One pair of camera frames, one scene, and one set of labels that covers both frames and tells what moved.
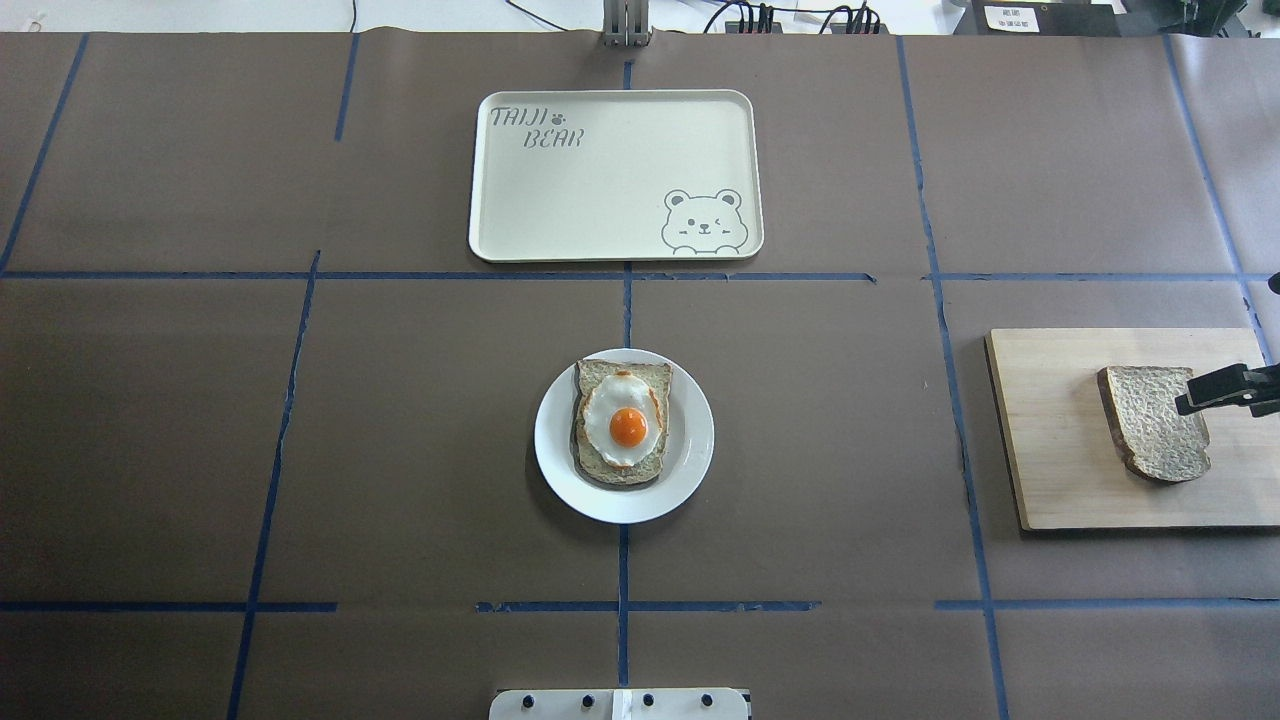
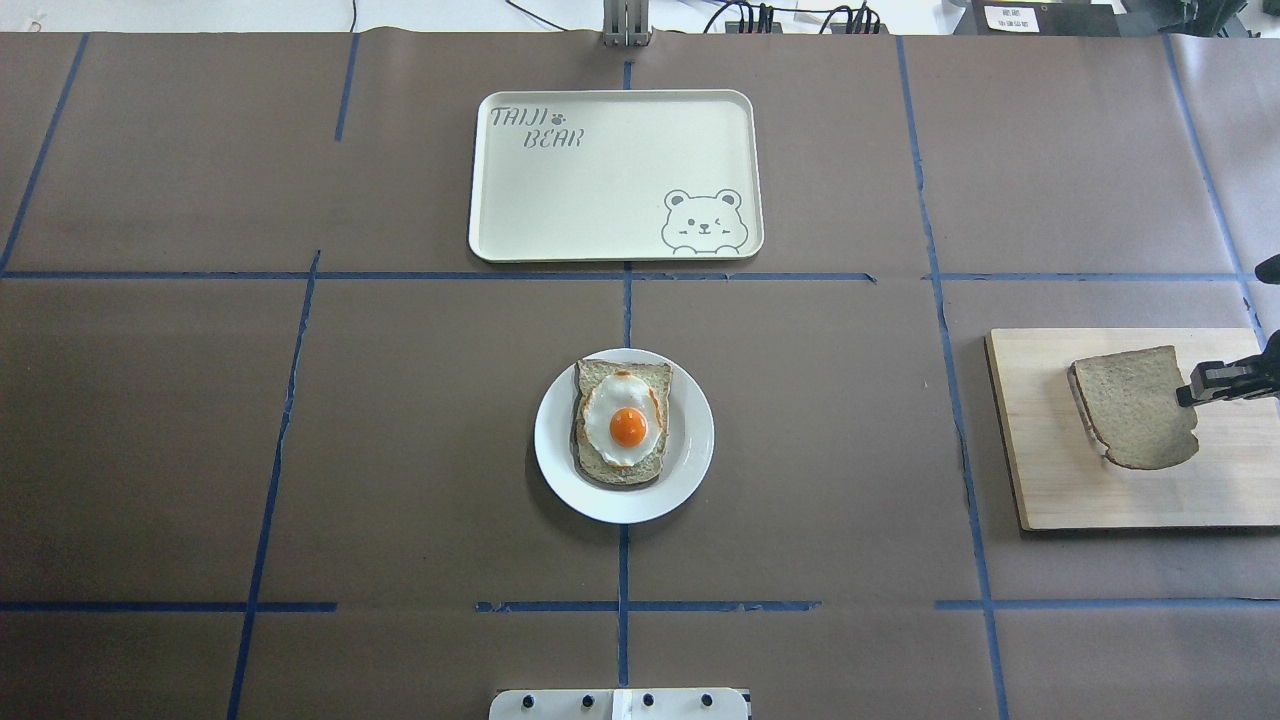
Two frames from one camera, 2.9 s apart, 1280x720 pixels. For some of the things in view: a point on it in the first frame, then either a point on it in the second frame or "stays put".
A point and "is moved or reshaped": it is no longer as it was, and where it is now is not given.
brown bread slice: [1153, 440] is moved or reshaped
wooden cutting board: [1138, 427] stays put
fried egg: [623, 418] stays put
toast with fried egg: [621, 420] stays put
